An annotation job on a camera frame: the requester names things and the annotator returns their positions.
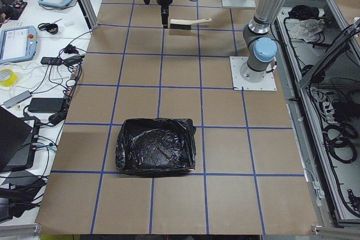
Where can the black tape roll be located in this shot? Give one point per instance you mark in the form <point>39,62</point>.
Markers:
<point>52,28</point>

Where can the black power brick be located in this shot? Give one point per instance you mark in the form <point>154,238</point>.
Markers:
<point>45,105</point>

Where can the black laptop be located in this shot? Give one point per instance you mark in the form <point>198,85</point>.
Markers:
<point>19,136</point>

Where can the near teach pendant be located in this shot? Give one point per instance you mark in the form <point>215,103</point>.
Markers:
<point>18,44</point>

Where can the beige hand brush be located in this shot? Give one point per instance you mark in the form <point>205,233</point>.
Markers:
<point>187,24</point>

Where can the grey usb hub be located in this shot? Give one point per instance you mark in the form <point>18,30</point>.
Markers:
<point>17,99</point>

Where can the crumpled white cloth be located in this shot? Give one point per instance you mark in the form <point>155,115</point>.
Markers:
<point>308,30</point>

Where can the black bag lined bin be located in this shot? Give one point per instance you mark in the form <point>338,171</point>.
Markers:
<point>156,147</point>

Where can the yellow tape roll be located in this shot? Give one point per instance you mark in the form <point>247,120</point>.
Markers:
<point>8,78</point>

